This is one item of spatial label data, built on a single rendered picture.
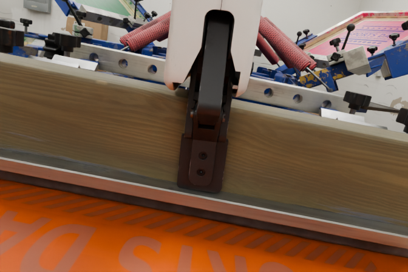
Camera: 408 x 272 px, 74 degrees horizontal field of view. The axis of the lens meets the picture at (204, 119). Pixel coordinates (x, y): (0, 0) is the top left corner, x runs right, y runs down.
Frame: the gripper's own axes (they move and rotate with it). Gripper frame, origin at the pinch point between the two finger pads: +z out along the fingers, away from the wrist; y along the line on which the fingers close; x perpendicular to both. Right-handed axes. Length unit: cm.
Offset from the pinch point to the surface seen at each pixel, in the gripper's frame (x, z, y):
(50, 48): -37, -3, -42
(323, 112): 18.6, 0.1, -23.6
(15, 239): -10.7, 4.6, 5.9
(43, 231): -9.7, 4.7, 4.9
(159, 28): -21, -12, -84
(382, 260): 15.1, 6.8, 1.1
